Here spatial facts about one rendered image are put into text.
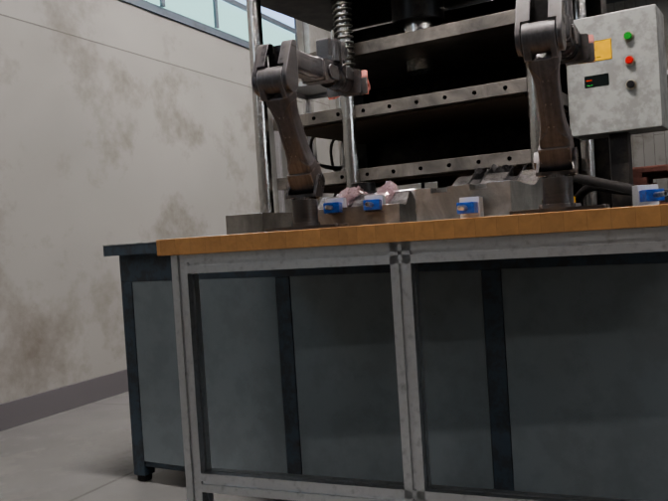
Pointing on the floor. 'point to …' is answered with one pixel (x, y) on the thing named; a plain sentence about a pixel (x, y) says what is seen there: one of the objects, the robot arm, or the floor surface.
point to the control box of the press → (620, 84)
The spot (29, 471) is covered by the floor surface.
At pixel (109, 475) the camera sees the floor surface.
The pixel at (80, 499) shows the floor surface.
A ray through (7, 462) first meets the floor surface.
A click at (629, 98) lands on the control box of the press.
